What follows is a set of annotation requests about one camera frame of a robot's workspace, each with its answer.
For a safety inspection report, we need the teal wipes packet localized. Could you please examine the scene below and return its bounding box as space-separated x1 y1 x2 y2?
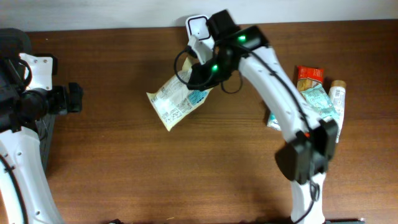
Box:
301 84 339 121

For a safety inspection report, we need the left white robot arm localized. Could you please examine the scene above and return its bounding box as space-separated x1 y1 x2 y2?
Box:
1 53 83 223

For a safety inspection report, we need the orange spaghetti packet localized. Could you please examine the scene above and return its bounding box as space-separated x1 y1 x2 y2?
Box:
297 65 324 91

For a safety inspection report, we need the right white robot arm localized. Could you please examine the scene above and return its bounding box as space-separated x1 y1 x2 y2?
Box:
184 10 338 223

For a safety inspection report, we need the white barcode scanner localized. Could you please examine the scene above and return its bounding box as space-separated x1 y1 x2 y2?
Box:
185 15 215 49

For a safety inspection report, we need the cream snack bag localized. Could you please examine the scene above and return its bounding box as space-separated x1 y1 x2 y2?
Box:
146 75 212 131

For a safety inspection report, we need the white tube with tan cap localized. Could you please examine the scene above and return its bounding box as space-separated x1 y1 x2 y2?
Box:
328 80 346 143

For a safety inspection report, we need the dark grey perforated basket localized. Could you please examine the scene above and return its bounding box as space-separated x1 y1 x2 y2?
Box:
0 27 58 172

